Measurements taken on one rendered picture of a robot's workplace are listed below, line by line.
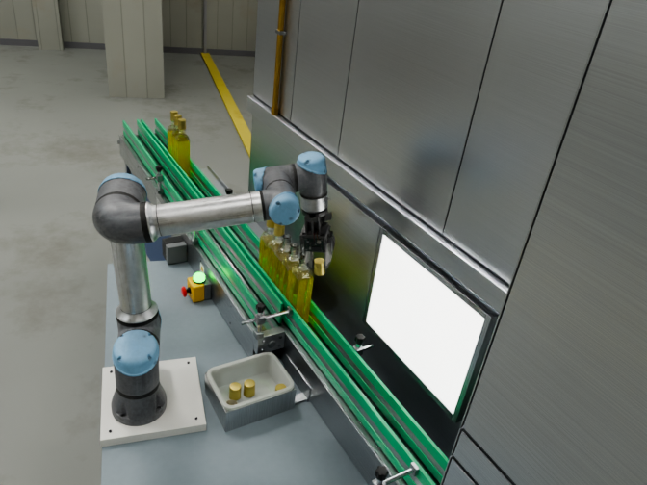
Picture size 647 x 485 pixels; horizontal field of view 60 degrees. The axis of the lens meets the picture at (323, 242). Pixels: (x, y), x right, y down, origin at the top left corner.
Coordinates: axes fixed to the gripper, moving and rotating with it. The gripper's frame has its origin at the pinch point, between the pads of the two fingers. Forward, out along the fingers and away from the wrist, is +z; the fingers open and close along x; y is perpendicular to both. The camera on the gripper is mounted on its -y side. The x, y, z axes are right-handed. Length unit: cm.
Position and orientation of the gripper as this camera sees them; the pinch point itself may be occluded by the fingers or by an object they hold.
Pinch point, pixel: (319, 263)
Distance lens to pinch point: 166.8
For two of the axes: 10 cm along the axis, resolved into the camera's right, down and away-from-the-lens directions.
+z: 0.4, 8.4, 5.4
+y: -1.8, 5.4, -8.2
